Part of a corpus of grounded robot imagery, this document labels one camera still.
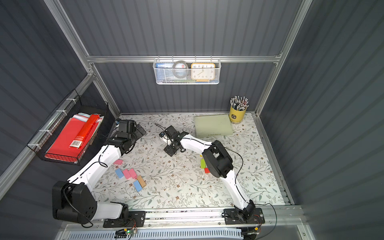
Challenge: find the pink block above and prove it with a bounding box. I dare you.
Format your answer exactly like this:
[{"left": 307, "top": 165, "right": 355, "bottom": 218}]
[
  {"left": 114, "top": 159, "right": 123, "bottom": 166},
  {"left": 128, "top": 169, "right": 138, "bottom": 179},
  {"left": 123, "top": 169, "right": 131, "bottom": 180}
]

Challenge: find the green block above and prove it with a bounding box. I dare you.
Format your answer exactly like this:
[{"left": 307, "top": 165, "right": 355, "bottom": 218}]
[{"left": 201, "top": 159, "right": 206, "bottom": 169}]

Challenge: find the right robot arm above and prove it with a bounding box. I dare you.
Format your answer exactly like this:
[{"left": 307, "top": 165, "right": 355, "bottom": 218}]
[{"left": 159, "top": 126, "right": 256, "bottom": 223}]

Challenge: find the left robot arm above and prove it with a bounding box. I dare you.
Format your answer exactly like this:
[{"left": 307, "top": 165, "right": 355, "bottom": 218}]
[{"left": 52, "top": 119, "right": 147, "bottom": 228}]

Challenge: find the pale green workspace book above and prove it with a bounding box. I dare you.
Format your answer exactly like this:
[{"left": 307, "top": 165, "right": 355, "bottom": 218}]
[{"left": 194, "top": 115, "right": 233, "bottom": 139}]

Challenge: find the red long box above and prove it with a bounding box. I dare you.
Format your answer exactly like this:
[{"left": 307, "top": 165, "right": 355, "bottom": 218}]
[{"left": 70, "top": 114, "right": 100, "bottom": 149}]

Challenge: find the red folder stack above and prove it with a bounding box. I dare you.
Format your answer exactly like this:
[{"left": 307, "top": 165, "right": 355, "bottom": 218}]
[{"left": 45, "top": 113, "right": 104, "bottom": 163}]

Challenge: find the tan block front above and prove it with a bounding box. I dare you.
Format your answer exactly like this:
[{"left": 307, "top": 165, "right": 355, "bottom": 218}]
[{"left": 137, "top": 175, "right": 147, "bottom": 188}]

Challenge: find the blue block front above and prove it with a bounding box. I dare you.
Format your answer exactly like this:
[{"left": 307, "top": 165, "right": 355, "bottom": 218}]
[{"left": 133, "top": 180, "right": 143, "bottom": 192}]

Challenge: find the grey tape roll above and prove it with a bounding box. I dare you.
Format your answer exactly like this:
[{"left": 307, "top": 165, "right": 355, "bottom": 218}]
[{"left": 172, "top": 61, "right": 189, "bottom": 79}]

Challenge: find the yellow square clock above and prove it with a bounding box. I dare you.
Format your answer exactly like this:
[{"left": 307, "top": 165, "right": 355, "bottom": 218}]
[{"left": 191, "top": 63, "right": 216, "bottom": 82}]

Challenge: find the yellow pen cup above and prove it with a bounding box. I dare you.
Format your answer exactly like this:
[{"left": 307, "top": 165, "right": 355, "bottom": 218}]
[{"left": 229, "top": 96, "right": 249, "bottom": 124}]

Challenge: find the green circuit board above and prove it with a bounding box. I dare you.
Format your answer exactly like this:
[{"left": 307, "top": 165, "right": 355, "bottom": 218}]
[{"left": 114, "top": 229, "right": 137, "bottom": 240}]

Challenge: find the black wire side basket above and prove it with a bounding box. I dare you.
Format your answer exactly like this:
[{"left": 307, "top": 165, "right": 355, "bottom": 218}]
[{"left": 28, "top": 96, "right": 112, "bottom": 166}]

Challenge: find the white wire wall basket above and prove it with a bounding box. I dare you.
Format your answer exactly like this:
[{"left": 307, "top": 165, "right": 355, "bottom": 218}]
[{"left": 153, "top": 60, "right": 222, "bottom": 85}]

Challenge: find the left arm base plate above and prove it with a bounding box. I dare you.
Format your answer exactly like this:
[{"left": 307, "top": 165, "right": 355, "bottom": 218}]
[{"left": 103, "top": 211, "right": 146, "bottom": 229}]

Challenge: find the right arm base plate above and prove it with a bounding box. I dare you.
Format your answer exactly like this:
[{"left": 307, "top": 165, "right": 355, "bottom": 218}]
[{"left": 222, "top": 208, "right": 265, "bottom": 225}]

